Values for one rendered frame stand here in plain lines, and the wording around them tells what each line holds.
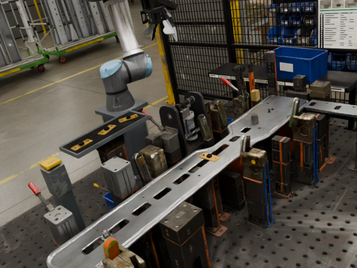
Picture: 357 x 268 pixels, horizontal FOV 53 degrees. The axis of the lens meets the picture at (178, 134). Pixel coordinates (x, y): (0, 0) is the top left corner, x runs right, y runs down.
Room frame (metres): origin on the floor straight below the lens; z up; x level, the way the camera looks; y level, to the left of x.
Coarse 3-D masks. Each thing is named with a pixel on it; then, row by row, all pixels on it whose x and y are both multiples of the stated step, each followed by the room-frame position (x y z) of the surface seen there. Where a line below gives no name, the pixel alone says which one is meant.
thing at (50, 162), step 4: (48, 160) 1.19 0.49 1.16; (52, 160) 1.18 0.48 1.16; (56, 160) 1.18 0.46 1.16; (60, 160) 1.17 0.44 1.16; (40, 164) 1.17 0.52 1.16; (44, 164) 1.16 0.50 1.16; (48, 164) 1.16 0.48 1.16; (52, 164) 1.15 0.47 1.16; (56, 164) 1.16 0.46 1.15; (48, 168) 1.14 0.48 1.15
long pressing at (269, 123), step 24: (240, 120) 1.54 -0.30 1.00; (264, 120) 1.49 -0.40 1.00; (288, 120) 1.45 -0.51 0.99; (216, 144) 1.34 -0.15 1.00; (216, 168) 1.17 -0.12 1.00; (144, 192) 1.10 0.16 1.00; (168, 192) 1.07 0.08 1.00; (192, 192) 1.05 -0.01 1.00; (120, 216) 0.99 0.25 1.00; (144, 216) 0.96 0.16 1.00; (72, 240) 0.91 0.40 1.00; (120, 240) 0.87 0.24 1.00; (48, 264) 0.83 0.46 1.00; (72, 264) 0.81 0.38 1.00; (96, 264) 0.79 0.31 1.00
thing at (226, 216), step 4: (204, 160) 1.26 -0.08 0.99; (200, 164) 1.27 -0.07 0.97; (204, 164) 1.25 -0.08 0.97; (216, 176) 1.25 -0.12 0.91; (216, 180) 1.25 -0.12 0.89; (216, 184) 1.24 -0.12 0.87; (216, 188) 1.24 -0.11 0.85; (216, 192) 1.24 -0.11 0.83; (216, 196) 1.24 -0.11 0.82; (216, 200) 1.23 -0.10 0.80; (220, 200) 1.25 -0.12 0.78; (220, 204) 1.25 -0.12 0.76; (220, 208) 1.25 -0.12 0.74; (220, 212) 1.24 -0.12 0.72; (224, 212) 1.26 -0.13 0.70; (220, 216) 1.23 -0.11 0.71; (224, 216) 1.23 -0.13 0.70; (228, 216) 1.23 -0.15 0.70; (220, 220) 1.21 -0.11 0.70; (224, 220) 1.21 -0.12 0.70
